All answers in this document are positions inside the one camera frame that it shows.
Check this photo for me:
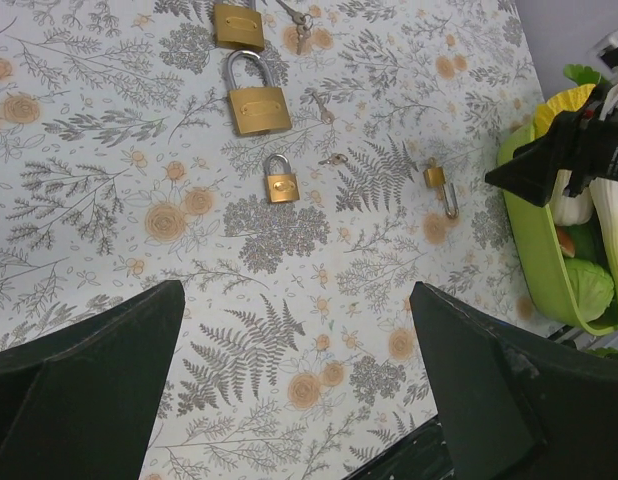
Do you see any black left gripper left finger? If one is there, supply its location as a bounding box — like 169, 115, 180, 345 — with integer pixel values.
0, 280, 185, 479

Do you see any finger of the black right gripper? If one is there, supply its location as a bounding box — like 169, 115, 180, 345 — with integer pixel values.
485, 111, 589, 206

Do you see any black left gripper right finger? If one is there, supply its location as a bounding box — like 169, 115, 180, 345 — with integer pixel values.
410, 282, 618, 479

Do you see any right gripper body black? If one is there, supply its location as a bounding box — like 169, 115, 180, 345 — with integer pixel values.
563, 83, 618, 195

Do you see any small brass padlock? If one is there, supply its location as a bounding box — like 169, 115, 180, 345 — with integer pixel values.
423, 157, 459, 219
263, 153, 300, 204

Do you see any silver key of small padlock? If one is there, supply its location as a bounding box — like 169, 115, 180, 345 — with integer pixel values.
318, 153, 348, 165

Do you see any large brass padlock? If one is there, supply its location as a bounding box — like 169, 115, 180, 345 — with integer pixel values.
213, 0, 265, 53
225, 50, 292, 136

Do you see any green onion stalks toy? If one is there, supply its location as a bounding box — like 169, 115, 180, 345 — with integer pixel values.
590, 179, 618, 304

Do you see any green plastic basket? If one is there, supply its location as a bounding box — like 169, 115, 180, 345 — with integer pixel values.
496, 122, 618, 337

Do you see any bok choy toy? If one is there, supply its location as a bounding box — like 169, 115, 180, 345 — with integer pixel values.
549, 170, 594, 226

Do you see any yellow napa cabbage toy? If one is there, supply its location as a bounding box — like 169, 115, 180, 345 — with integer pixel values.
533, 84, 595, 138

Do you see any brown mushroom toy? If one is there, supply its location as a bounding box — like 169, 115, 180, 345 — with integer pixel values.
555, 226, 576, 258

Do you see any round green cabbage toy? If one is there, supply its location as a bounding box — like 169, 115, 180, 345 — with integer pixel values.
565, 258, 615, 322

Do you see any floral patterned table mat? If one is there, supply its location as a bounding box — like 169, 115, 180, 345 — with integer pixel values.
0, 1, 556, 479

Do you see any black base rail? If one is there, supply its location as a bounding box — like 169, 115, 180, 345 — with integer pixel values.
345, 416, 456, 480

